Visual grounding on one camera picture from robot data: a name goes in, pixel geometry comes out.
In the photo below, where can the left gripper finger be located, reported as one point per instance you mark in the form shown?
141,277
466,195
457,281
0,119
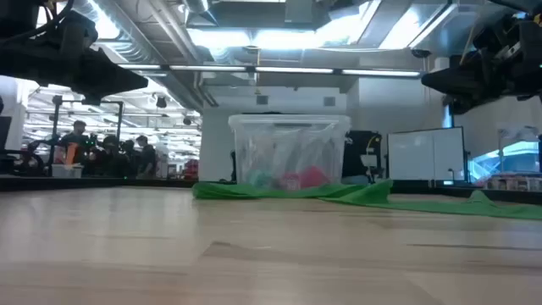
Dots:
110,80

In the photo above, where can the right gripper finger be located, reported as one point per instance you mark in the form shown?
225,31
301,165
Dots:
457,80

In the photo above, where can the green elastic bandage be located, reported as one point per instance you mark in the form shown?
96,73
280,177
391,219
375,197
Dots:
364,195

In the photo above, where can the red bandage roll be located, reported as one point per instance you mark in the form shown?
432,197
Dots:
315,177

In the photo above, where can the teal bandage roll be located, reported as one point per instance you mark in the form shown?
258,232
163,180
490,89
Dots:
259,180

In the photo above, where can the pink bandage roll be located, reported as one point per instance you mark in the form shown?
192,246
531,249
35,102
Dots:
290,181

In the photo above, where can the person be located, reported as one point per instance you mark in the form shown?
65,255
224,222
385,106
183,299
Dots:
146,157
112,154
75,142

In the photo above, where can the white rolling whiteboard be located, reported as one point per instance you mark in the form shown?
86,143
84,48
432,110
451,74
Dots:
423,154

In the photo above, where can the white plastic bin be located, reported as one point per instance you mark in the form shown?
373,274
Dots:
68,171

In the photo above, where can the shelf of small items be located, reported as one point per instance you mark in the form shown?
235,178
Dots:
512,182

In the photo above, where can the black curved equipment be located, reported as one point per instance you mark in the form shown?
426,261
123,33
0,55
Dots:
25,163

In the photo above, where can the black equipment cart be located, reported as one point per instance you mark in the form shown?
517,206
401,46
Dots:
357,146

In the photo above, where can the overhead LED light bar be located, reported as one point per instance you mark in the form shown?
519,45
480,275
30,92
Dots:
292,70

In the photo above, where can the clear plastic storage box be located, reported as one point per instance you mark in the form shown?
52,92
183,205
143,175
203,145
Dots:
290,144

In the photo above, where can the black background gantry frame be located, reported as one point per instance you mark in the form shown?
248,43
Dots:
120,114

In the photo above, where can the black dome security camera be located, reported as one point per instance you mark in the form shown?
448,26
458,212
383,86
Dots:
421,53

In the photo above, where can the grey wall vent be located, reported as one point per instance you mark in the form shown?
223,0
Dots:
329,101
261,100

